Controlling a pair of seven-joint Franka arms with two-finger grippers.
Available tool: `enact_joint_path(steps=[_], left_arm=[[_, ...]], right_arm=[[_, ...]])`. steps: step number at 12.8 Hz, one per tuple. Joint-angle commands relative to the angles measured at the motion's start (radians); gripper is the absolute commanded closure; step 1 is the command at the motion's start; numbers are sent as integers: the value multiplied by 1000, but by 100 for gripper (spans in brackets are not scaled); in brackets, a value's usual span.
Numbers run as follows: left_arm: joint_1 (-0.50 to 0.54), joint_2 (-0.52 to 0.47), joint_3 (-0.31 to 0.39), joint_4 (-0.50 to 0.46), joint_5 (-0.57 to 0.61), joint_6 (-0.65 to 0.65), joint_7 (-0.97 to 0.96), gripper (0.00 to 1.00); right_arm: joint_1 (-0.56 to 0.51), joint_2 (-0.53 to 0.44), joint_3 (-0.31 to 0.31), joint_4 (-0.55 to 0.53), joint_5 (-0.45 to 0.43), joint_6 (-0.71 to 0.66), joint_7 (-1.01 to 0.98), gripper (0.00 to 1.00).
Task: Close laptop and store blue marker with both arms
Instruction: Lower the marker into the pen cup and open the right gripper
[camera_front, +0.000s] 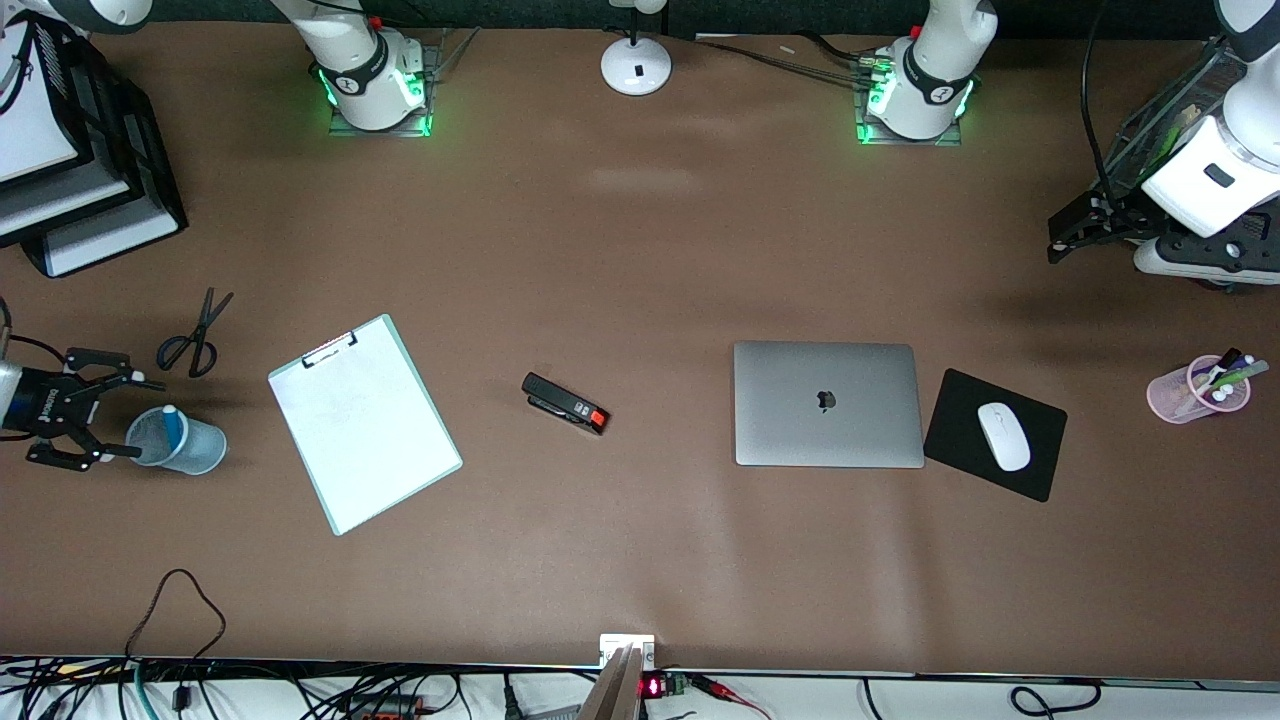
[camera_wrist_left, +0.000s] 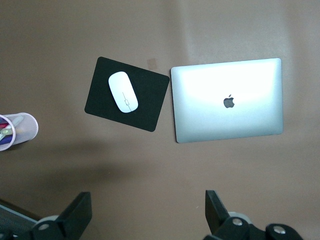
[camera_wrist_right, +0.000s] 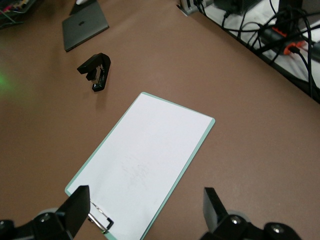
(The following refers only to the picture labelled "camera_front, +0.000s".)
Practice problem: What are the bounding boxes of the wooden block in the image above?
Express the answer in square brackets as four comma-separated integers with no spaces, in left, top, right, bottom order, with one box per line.
[577,645,647,720]

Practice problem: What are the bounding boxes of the black mouse pad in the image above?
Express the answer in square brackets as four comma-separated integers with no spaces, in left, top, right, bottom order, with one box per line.
[922,368,1069,503]

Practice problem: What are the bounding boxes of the black coiled cable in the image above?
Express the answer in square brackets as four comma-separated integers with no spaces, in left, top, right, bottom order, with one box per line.
[860,678,1106,720]

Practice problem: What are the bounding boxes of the red cable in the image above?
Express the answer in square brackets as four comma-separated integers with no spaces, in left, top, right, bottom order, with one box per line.
[690,674,773,720]

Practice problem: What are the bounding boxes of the black base cables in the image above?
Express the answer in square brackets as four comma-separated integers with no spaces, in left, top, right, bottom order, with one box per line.
[690,33,886,91]

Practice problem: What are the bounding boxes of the black mesh desk organizer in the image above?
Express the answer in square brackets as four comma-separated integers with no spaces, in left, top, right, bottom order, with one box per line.
[1100,40,1280,206]

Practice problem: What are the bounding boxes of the green pen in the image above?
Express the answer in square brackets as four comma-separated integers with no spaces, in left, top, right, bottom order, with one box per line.
[1205,360,1271,393]

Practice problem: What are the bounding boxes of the green marker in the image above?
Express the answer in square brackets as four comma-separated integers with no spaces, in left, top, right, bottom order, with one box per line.
[1148,120,1186,173]

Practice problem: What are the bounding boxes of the white paper sheet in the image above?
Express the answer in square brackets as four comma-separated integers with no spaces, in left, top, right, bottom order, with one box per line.
[270,325,459,531]

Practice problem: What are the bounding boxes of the black looped cable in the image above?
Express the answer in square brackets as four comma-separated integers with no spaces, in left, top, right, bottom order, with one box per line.
[122,568,229,663]

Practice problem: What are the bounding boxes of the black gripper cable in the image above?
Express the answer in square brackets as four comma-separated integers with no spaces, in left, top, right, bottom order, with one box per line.
[0,295,69,363]
[1082,0,1123,201]

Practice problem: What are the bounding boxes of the white lamp base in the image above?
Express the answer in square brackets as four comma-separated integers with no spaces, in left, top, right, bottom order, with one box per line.
[600,0,673,97]

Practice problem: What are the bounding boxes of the grey laptop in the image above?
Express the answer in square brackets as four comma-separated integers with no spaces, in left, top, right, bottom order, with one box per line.
[733,341,926,469]

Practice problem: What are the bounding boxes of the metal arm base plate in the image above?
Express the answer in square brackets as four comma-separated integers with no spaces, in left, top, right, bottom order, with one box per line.
[328,40,433,138]
[855,50,963,148]

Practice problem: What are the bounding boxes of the black stapler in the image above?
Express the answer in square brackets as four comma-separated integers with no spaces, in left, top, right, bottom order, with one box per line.
[521,372,610,437]

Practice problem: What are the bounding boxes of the blue mesh pen cup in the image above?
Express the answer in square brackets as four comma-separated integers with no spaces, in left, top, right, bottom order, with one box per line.
[124,405,229,476]

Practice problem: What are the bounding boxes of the small white box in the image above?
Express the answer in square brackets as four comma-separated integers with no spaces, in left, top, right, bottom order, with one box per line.
[598,633,657,669]

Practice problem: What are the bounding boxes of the black paper tray stack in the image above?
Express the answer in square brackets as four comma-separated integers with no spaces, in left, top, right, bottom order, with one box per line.
[0,15,189,279]

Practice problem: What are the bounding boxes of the tangled black cable bundle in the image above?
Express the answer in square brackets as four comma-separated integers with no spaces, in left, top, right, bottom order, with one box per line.
[0,655,601,720]

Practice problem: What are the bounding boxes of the mint green clipboard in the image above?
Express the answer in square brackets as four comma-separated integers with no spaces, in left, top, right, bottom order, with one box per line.
[267,313,464,537]

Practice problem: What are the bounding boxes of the black blue scissors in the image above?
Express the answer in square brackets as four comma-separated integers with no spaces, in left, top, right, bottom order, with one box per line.
[155,288,236,379]

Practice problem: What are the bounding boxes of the white computer mouse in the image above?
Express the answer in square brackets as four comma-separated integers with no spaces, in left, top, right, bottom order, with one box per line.
[976,402,1032,473]

